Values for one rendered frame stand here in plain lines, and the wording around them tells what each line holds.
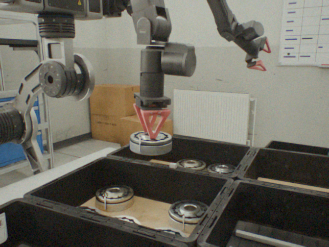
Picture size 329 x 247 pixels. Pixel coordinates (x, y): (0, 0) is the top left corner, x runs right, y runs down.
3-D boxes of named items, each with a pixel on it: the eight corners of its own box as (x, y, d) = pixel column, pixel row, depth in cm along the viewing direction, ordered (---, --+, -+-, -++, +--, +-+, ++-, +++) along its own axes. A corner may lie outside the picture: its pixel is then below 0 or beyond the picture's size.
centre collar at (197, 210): (177, 212, 73) (177, 210, 73) (183, 203, 77) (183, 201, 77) (197, 216, 71) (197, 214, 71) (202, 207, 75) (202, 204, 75)
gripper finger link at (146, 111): (160, 132, 78) (161, 96, 76) (169, 140, 72) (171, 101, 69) (134, 134, 76) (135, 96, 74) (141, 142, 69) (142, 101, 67)
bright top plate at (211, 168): (204, 173, 98) (204, 171, 98) (211, 163, 107) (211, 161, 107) (236, 178, 94) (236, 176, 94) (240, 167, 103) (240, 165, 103)
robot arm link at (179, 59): (158, 20, 73) (136, 17, 66) (202, 19, 67) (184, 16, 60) (156, 71, 76) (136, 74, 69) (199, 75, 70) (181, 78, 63)
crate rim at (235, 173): (104, 162, 93) (103, 155, 92) (150, 138, 119) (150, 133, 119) (234, 187, 76) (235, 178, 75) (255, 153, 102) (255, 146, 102)
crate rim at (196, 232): (19, 206, 67) (18, 195, 66) (104, 162, 93) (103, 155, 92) (192, 258, 50) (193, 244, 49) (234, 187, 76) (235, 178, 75)
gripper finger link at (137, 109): (157, 130, 80) (158, 94, 78) (166, 137, 74) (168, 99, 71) (132, 131, 78) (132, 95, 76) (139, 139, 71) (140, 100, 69)
